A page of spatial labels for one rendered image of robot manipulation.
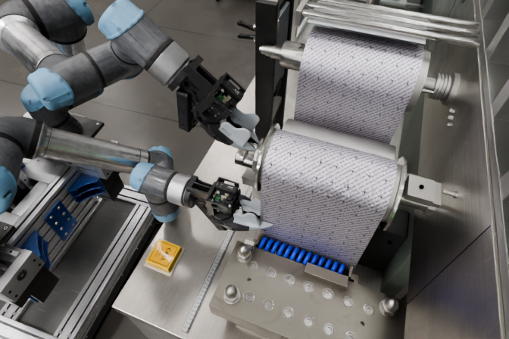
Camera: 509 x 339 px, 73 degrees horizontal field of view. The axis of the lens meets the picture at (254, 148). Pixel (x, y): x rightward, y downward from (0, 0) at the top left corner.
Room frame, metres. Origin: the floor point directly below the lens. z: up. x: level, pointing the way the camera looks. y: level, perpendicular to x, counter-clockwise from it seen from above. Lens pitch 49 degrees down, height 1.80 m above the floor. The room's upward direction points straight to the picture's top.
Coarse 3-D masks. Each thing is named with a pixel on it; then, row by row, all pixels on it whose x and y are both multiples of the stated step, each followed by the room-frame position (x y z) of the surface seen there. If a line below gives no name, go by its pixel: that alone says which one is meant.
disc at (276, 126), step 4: (276, 124) 0.50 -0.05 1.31; (272, 128) 0.47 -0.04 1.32; (276, 128) 0.50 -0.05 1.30; (268, 132) 0.46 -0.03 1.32; (272, 132) 0.47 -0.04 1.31; (268, 136) 0.45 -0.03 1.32; (268, 140) 0.45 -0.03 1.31; (264, 144) 0.43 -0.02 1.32; (264, 148) 0.43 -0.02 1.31; (264, 152) 0.43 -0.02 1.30; (260, 156) 0.42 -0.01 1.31; (260, 160) 0.41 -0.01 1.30; (260, 164) 0.41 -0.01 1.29; (260, 168) 0.41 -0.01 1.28; (256, 172) 0.40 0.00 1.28; (260, 172) 0.41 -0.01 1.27; (256, 176) 0.39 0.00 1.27; (256, 180) 0.39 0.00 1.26; (256, 184) 0.39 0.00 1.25; (260, 184) 0.41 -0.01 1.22; (256, 188) 0.39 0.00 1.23; (260, 188) 0.41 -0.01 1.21
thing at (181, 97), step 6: (180, 90) 0.51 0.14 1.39; (180, 96) 0.50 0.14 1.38; (186, 96) 0.49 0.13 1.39; (180, 102) 0.50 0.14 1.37; (186, 102) 0.49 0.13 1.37; (180, 108) 0.50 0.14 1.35; (186, 108) 0.50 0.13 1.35; (180, 114) 0.50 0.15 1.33; (186, 114) 0.50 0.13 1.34; (192, 114) 0.51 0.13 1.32; (180, 120) 0.50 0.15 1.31; (186, 120) 0.50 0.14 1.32; (192, 120) 0.51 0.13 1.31; (180, 126) 0.51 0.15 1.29; (186, 126) 0.50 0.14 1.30; (192, 126) 0.51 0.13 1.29
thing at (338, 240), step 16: (272, 208) 0.39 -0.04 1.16; (288, 208) 0.38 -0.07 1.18; (304, 208) 0.36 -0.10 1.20; (288, 224) 0.37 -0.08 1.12; (304, 224) 0.36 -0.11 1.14; (320, 224) 0.35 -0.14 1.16; (336, 224) 0.34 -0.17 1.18; (352, 224) 0.33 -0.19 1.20; (288, 240) 0.37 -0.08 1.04; (304, 240) 0.36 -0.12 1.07; (320, 240) 0.35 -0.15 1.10; (336, 240) 0.34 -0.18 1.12; (352, 240) 0.33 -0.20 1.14; (368, 240) 0.32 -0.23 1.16; (320, 256) 0.34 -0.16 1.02; (336, 256) 0.33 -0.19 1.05; (352, 256) 0.32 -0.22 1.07
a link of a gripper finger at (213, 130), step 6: (204, 126) 0.46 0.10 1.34; (210, 126) 0.46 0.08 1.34; (216, 126) 0.47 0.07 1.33; (210, 132) 0.46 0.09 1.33; (216, 132) 0.46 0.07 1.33; (222, 132) 0.46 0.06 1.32; (216, 138) 0.45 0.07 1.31; (222, 138) 0.45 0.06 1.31; (228, 138) 0.46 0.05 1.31; (228, 144) 0.45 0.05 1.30
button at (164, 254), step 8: (160, 240) 0.43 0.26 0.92; (160, 248) 0.41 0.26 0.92; (168, 248) 0.41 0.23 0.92; (176, 248) 0.41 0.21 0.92; (152, 256) 0.39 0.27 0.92; (160, 256) 0.39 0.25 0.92; (168, 256) 0.39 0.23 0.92; (176, 256) 0.39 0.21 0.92; (152, 264) 0.37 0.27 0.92; (160, 264) 0.36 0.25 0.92; (168, 264) 0.36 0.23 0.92
